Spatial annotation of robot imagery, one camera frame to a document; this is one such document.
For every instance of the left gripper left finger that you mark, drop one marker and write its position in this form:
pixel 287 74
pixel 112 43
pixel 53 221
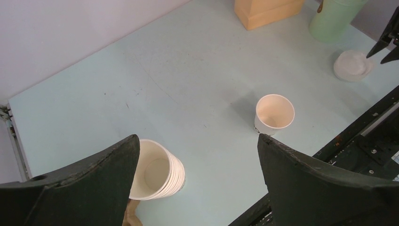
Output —
pixel 91 192

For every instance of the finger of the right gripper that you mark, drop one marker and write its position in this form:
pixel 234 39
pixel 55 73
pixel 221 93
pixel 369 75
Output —
pixel 389 36
pixel 392 56

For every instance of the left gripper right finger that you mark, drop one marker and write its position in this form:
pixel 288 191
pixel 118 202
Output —
pixel 305 191

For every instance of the brown pulp cup carrier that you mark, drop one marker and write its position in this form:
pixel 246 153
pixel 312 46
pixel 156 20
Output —
pixel 130 218

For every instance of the stack of white lids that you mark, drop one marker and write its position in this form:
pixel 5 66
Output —
pixel 352 66

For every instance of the green straw holder cup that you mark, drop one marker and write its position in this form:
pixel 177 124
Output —
pixel 333 17

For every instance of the stack of white paper cups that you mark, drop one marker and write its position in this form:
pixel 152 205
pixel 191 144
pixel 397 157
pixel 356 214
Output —
pixel 158 174

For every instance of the single white paper cup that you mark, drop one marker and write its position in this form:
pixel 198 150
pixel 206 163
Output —
pixel 273 112

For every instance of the brown paper bag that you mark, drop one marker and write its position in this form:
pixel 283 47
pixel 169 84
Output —
pixel 257 13

